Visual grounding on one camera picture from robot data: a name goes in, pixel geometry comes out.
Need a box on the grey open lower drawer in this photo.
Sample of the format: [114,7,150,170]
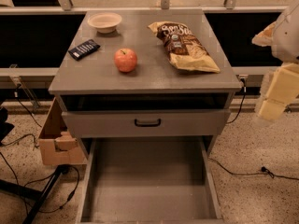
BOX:
[76,137,224,224]

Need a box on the black floor cable left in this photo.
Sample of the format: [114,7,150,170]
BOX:
[0,84,81,215]

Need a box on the red apple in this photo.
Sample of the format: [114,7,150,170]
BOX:
[114,49,137,73]

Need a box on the black tripod stand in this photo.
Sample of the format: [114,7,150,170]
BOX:
[0,165,71,224]

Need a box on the dark blue snack packet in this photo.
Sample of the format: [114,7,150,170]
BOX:
[68,39,100,61]

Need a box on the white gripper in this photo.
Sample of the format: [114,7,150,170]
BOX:
[251,0,299,121]

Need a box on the black drawer handle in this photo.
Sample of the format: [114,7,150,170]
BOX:
[134,119,162,128]

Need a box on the cardboard box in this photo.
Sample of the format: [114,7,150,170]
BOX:
[38,99,87,165]

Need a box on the brown chip bag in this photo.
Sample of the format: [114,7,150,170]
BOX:
[148,21,221,73]

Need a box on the black floor cable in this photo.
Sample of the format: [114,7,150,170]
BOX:
[0,84,81,215]
[207,157,299,182]

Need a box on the grey upper drawer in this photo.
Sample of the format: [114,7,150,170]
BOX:
[62,110,230,138]

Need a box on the black cable on cabinet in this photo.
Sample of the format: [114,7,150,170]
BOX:
[226,77,248,125]

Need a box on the grey drawer cabinet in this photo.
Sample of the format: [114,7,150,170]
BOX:
[49,9,241,151]

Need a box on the metal window railing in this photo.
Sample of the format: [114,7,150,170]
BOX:
[0,0,299,89]

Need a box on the black floor cable right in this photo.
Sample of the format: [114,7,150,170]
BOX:
[207,157,299,182]

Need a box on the beige paper bowl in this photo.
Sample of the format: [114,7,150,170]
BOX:
[88,12,122,34]

